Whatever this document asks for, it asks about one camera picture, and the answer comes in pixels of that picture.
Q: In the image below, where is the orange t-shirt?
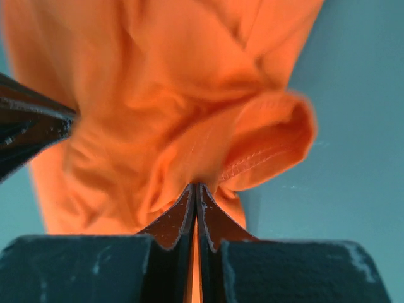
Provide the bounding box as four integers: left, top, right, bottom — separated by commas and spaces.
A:
3, 0, 326, 303

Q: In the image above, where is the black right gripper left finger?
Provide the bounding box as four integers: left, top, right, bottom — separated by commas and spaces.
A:
1, 185, 194, 302

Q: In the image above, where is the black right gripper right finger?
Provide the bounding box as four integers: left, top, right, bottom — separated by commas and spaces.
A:
196, 184, 390, 303

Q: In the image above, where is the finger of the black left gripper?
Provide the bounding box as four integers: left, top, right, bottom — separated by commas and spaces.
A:
1, 109, 74, 181
1, 74, 76, 126

